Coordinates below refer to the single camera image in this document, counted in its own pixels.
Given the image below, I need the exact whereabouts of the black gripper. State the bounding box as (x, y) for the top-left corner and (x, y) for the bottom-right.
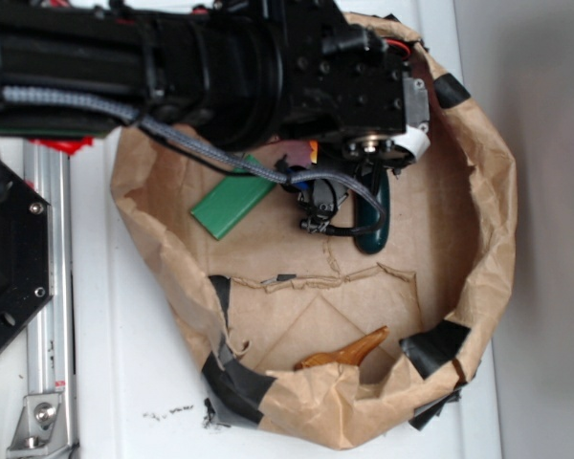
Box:
(278, 1), (431, 167)

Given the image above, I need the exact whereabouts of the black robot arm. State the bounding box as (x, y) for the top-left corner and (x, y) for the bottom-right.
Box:
(0, 1), (429, 168)

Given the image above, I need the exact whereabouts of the green rectangular block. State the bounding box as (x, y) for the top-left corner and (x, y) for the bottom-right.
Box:
(190, 168), (276, 240)

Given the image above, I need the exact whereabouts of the brown paper bag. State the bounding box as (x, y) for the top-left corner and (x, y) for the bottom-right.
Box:
(111, 13), (517, 449)

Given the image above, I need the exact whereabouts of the amber brown horn-shaped toy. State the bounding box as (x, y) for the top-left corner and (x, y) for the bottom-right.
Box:
(294, 326), (389, 370)

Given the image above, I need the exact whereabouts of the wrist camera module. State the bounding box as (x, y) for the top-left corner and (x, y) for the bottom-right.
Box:
(275, 155), (354, 237)

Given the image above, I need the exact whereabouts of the grey braided cable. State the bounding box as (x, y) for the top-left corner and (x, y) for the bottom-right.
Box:
(2, 85), (388, 230)

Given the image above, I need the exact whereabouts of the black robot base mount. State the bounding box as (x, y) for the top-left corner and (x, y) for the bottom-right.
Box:
(0, 160), (52, 354)

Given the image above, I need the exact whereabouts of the aluminium extrusion rail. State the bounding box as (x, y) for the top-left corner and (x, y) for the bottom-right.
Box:
(6, 143), (79, 458)

